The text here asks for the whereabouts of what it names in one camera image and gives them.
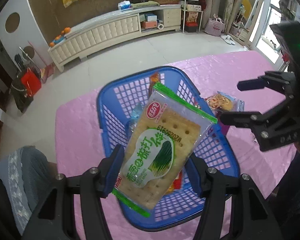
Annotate green scallion cracker pack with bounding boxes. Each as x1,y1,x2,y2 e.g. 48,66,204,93
114,82,217,217

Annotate orange snack packet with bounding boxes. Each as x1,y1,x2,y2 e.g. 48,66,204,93
148,72,160,98

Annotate purple snack packet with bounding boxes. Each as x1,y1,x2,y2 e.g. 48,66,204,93
220,124,230,136

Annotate pink quilted tablecloth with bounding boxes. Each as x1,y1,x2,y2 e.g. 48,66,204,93
56,51,296,239

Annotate blue bread packet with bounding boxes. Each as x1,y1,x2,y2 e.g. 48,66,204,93
205,91,245,114

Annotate pink gift bag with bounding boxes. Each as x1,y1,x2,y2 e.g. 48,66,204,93
204,15,225,36

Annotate white metal shelf rack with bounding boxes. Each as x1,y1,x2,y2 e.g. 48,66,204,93
179,0,206,33

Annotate red bag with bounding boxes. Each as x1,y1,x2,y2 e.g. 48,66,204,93
21,68,42,96

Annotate oranges on plate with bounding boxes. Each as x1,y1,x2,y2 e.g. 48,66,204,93
49,27,71,48

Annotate white TV cabinet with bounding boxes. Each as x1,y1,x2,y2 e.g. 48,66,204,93
48,4,181,73

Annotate tissue box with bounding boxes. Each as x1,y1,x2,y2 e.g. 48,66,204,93
117,1,132,11

